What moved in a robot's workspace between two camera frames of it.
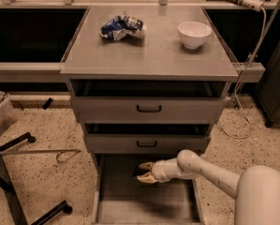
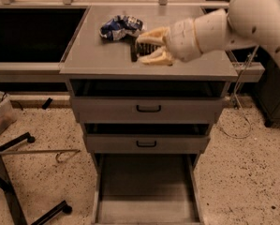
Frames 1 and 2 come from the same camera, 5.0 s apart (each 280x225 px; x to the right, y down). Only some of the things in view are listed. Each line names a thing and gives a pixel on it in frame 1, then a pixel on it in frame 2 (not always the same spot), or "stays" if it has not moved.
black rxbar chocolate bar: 139,172 -> 140,49
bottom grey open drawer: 119,198 stays
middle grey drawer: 132,138 stays
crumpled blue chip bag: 120,27 stays
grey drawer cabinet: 146,100 stays
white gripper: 159,171 -> 183,39
